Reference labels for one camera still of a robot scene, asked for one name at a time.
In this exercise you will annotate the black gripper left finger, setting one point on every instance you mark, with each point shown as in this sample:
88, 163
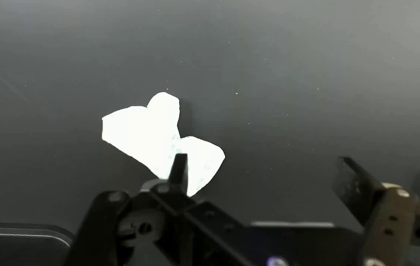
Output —
171, 222

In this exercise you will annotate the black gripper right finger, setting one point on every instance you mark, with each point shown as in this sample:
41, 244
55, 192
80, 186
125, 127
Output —
388, 222

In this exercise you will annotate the white cloth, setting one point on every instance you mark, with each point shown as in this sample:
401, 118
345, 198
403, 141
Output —
146, 133

